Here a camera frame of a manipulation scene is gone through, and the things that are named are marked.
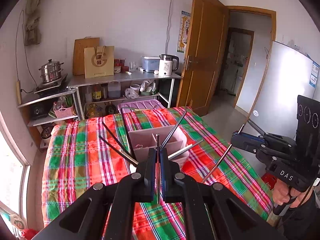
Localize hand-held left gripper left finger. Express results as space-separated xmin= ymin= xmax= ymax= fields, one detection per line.
xmin=32 ymin=147 xmax=157 ymax=240

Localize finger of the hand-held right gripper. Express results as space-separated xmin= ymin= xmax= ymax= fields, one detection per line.
xmin=240 ymin=132 xmax=269 ymax=144
xmin=230 ymin=133 xmax=267 ymax=155

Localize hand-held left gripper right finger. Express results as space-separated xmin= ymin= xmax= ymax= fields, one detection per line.
xmin=160 ymin=148 xmax=285 ymax=240

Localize silver metal chopstick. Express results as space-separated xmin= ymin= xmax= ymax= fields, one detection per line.
xmin=201 ymin=124 xmax=245 ymax=183
xmin=167 ymin=141 xmax=204 ymax=160
xmin=155 ymin=134 xmax=161 ymax=204

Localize pink plastic utensil basket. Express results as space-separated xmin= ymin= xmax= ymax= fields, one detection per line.
xmin=127 ymin=124 xmax=187 ymax=167

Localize black chopstick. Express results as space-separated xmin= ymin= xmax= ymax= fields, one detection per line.
xmin=102 ymin=121 xmax=133 ymax=156
xmin=99 ymin=135 xmax=139 ymax=167
xmin=161 ymin=110 xmax=188 ymax=149

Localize person's right forearm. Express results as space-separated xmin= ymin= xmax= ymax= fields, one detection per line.
xmin=277 ymin=191 xmax=320 ymax=240

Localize person's right hand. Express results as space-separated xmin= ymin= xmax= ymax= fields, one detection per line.
xmin=272 ymin=180 xmax=313 ymax=213

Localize red plastic crate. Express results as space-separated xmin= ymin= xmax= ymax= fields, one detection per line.
xmin=261 ymin=172 xmax=278 ymax=193

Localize white refrigerator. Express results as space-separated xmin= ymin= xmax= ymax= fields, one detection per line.
xmin=236 ymin=41 xmax=320 ymax=140

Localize purple plastic bin lid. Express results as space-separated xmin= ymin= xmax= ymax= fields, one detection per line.
xmin=117 ymin=99 xmax=165 ymax=115

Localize plaid tablecloth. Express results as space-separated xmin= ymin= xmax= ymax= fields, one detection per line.
xmin=41 ymin=106 xmax=274 ymax=240

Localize yellow oil bottle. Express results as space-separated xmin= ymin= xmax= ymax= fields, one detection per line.
xmin=87 ymin=103 xmax=103 ymax=118

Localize crumpled plastic bags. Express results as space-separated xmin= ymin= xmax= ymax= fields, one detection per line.
xmin=124 ymin=80 xmax=158 ymax=99

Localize blue white label sticker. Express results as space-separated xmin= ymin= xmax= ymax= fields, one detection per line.
xmin=309 ymin=60 xmax=320 ymax=88

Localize translucent plastic jug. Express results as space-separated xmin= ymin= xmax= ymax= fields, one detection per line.
xmin=107 ymin=82 xmax=122 ymax=98

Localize wooden door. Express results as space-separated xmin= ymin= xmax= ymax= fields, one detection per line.
xmin=176 ymin=0 xmax=230 ymax=110

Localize dark sauce bottle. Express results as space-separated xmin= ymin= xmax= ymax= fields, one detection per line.
xmin=92 ymin=85 xmax=102 ymax=102

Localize steel shelf table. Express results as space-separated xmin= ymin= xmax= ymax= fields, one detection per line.
xmin=69 ymin=71 xmax=183 ymax=120

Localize small pink basket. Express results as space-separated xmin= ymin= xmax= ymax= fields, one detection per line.
xmin=54 ymin=105 xmax=75 ymax=119

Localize white electric kettle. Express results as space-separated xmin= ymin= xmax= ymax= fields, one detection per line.
xmin=159 ymin=54 xmax=179 ymax=77

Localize grey plastic container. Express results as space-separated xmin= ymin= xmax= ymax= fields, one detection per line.
xmin=142 ymin=56 xmax=160 ymax=73

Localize tan paper gift bag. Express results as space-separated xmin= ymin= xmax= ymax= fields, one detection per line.
xmin=84 ymin=46 xmax=115 ymax=79

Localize black induction cooker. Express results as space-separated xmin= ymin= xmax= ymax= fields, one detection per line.
xmin=34 ymin=74 xmax=70 ymax=95

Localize metal cooker stand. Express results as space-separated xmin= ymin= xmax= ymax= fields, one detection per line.
xmin=17 ymin=87 xmax=80 ymax=128

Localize wooden cutting board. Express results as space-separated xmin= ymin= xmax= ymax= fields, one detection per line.
xmin=72 ymin=37 xmax=100 ymax=76

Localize window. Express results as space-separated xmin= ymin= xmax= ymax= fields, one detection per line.
xmin=0 ymin=110 xmax=32 ymax=230

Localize steel steamer pot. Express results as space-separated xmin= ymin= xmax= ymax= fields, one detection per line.
xmin=39 ymin=59 xmax=64 ymax=84

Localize red white packet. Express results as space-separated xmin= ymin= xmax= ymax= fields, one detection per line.
xmin=6 ymin=214 xmax=38 ymax=240

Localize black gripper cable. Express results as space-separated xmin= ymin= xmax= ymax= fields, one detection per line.
xmin=299 ymin=184 xmax=317 ymax=207

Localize brass door handle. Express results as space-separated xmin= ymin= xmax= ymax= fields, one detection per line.
xmin=184 ymin=55 xmax=198 ymax=71

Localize wall poster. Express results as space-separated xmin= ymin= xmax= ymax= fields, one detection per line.
xmin=176 ymin=11 xmax=192 ymax=53

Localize wooden door frame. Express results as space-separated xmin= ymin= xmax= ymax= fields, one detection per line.
xmin=220 ymin=6 xmax=277 ymax=110

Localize thin wall cable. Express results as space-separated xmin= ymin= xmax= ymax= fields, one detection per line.
xmin=165 ymin=0 xmax=174 ymax=55
xmin=15 ymin=10 xmax=38 ymax=94

